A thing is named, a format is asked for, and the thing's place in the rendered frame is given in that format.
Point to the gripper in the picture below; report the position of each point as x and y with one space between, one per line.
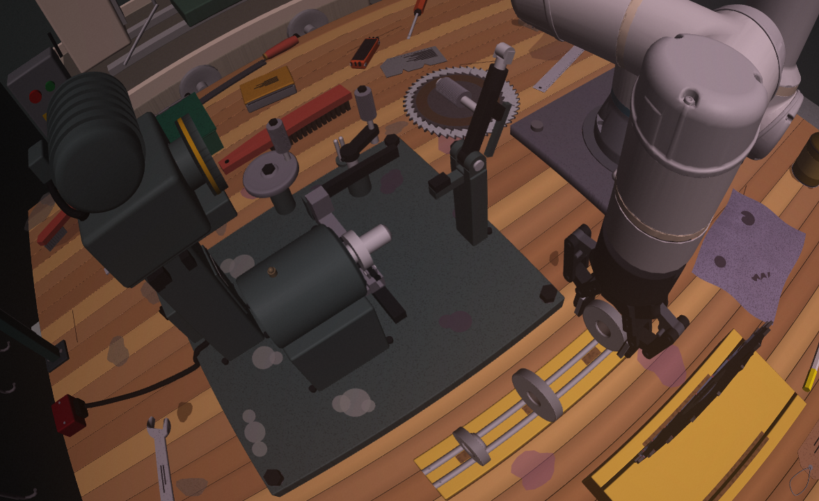
632 292

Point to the grey bore bush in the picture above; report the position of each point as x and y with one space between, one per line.
472 445
602 327
538 395

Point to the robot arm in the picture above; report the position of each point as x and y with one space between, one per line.
680 139

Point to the dark grey saw blade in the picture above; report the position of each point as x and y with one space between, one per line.
701 396

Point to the yellow saw rack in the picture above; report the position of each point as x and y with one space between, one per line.
722 424

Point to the yellow bush rack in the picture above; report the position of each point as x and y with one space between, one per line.
499 431

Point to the grey arbor shaft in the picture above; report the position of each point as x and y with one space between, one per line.
374 240

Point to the brown toothed saw blade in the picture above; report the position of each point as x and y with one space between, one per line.
430 115

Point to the black clamp lever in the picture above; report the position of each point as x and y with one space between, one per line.
362 136

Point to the dark green arbor housing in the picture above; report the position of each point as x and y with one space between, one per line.
305 292

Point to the grey feed crank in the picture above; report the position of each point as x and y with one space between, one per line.
270 174

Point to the grey grinding disc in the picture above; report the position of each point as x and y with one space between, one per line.
200 80
307 22

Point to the yellow grinding wheel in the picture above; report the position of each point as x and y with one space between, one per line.
204 156

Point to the dark green grinding head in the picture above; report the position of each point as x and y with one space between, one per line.
138 202

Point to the purple cloth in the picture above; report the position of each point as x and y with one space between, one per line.
750 257

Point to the dark grey mounting plate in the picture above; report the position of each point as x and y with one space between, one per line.
562 146

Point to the dark pawl stand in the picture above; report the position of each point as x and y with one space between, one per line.
472 188

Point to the steel ruler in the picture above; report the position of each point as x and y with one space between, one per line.
559 68

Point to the olive oil can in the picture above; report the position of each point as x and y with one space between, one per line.
816 156

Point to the grey printed card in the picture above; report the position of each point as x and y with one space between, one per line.
412 61

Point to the orange black small box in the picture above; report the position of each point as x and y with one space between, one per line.
365 52

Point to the red bench brush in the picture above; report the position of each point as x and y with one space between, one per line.
291 125

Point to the yellow grey box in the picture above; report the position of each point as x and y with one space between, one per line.
268 87

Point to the green wheel guard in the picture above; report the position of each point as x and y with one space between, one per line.
179 115

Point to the grey open-end wrench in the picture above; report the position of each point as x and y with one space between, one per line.
162 459

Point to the green book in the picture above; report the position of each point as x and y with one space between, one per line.
204 10

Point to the red black hand tool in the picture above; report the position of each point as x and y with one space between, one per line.
53 229

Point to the beige panel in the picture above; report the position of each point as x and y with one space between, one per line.
82 31

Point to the dark metal rack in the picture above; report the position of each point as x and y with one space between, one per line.
5 390

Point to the grey control box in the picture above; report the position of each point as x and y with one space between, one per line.
30 73

